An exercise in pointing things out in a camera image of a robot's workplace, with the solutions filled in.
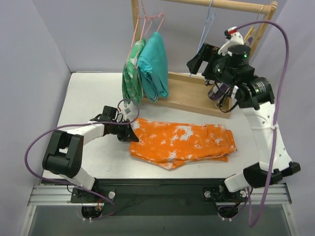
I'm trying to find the purple camouflage trousers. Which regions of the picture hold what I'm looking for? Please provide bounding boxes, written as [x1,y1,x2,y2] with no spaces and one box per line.
[208,36,254,101]

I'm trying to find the yellow plastic hanger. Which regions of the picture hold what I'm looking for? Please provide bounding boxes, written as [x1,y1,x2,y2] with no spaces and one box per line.
[244,26,255,45]

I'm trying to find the orange tie-dye trousers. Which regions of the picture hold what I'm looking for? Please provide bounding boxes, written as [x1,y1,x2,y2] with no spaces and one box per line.
[129,118,237,170]

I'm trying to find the pink wire hanger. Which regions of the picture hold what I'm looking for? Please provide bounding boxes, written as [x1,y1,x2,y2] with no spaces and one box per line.
[126,14,152,61]
[144,13,164,37]

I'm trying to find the teal trousers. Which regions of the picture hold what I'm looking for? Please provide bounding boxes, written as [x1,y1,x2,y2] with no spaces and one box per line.
[137,32,169,102]

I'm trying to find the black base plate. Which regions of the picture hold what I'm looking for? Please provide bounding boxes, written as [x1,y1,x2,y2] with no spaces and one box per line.
[70,178,247,219]

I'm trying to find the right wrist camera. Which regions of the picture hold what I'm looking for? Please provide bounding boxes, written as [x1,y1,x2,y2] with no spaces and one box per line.
[218,27,244,56]

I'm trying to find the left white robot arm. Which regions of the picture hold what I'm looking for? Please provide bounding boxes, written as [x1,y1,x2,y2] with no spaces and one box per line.
[42,106,139,203]

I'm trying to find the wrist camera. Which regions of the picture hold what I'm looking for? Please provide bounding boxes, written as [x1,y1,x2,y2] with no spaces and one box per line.
[121,107,131,116]
[218,27,244,56]

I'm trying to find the green patterned trousers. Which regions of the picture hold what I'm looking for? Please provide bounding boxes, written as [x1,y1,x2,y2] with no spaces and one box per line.
[122,39,146,107]

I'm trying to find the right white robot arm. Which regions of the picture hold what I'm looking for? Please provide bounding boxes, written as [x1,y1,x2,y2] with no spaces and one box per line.
[187,43,301,201]

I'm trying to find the aluminium mounting rail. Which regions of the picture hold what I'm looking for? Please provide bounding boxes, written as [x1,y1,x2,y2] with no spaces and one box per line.
[28,184,292,206]

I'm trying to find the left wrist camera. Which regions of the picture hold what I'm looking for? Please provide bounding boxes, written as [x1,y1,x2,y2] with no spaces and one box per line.
[121,107,131,116]

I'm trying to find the blue wire hanger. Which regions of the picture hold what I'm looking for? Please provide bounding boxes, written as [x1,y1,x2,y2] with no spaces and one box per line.
[189,0,217,77]

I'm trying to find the wooden clothes rack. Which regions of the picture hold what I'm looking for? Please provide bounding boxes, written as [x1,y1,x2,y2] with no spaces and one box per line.
[131,0,278,118]

